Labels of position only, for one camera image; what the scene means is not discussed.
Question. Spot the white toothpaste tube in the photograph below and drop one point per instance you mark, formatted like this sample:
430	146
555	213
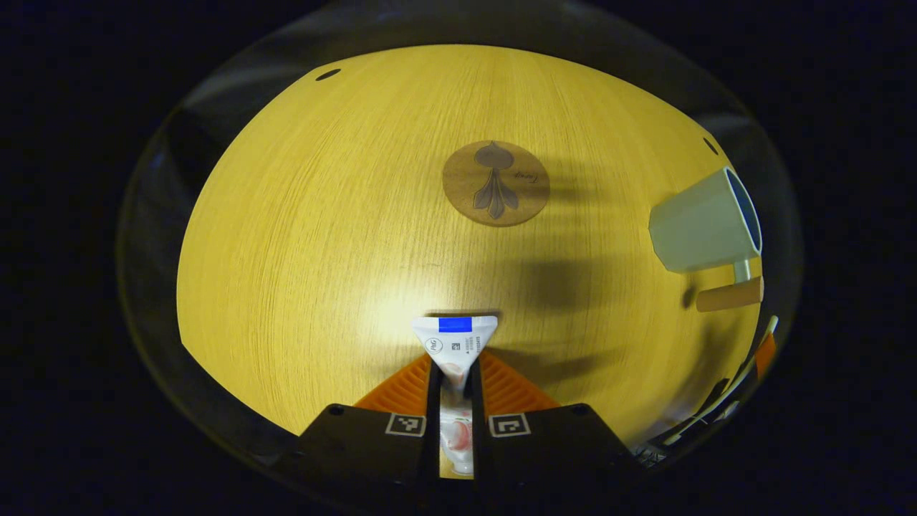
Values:
455	351

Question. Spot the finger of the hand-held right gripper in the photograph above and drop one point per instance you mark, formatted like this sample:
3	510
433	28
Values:
766	355

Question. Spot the wooden desktop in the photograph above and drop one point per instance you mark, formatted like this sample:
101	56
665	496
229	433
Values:
322	251

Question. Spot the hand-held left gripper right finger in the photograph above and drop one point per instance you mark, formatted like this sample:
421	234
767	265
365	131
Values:
551	448

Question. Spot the pale green cup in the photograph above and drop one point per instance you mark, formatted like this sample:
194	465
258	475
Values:
698	222

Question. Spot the round brown wooden coaster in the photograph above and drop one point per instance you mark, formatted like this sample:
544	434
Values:
496	183

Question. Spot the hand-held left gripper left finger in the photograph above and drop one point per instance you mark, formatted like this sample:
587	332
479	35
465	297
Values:
358	448

